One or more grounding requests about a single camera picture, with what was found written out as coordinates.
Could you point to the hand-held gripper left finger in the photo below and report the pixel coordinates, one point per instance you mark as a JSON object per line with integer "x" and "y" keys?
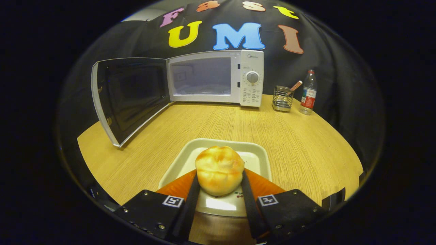
{"x": 190, "y": 204}

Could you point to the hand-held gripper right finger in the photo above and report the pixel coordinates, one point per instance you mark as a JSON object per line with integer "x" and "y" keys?
{"x": 250, "y": 207}

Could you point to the golden bread bun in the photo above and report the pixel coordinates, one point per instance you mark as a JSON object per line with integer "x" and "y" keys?
{"x": 219, "y": 170}

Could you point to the white microwave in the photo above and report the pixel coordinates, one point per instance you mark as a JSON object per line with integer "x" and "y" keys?
{"x": 252, "y": 92}

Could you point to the white square tray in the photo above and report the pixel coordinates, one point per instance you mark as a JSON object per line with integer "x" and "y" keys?
{"x": 257, "y": 160}

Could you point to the metal mesh utensil holder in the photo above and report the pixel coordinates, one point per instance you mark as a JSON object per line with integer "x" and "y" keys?
{"x": 282, "y": 102}

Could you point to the clear plastic water bottle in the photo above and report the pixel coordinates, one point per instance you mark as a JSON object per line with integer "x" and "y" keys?
{"x": 308, "y": 97}

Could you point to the red striped straw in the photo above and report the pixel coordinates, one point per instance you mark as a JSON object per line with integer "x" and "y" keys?
{"x": 296, "y": 85}

